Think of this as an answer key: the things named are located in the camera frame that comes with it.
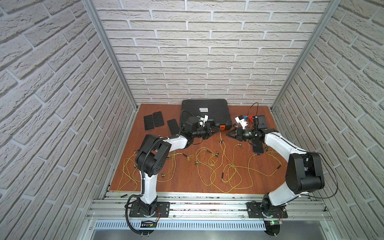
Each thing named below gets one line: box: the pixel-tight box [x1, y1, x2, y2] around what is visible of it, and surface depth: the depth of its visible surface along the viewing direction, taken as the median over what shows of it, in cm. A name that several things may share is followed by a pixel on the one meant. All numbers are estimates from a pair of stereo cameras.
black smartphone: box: [152, 111, 165, 127], surface depth 113 cm
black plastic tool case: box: [181, 98, 232, 130], surface depth 112 cm
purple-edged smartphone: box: [143, 114, 155, 131], surface depth 112 cm
